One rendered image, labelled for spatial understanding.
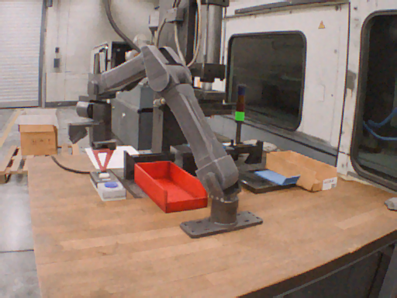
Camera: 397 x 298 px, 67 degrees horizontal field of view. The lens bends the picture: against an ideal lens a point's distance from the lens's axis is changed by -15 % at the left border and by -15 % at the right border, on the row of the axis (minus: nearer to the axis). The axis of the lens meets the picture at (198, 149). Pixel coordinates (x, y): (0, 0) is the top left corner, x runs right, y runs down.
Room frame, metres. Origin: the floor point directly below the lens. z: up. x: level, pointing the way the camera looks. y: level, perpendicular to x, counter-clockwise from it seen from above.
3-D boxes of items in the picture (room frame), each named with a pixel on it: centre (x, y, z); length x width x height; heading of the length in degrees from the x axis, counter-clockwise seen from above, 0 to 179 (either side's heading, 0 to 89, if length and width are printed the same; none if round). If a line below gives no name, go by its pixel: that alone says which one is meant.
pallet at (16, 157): (3.78, 1.92, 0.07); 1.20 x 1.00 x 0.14; 23
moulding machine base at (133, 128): (6.81, 1.49, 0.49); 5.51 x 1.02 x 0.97; 26
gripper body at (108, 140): (0.98, 0.29, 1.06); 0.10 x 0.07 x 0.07; 29
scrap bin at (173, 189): (0.94, 0.08, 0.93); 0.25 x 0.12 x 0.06; 29
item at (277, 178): (1.08, -0.26, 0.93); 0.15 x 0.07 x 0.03; 32
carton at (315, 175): (1.15, -0.36, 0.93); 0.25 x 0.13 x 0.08; 29
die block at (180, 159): (1.18, -0.01, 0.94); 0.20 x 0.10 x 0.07; 119
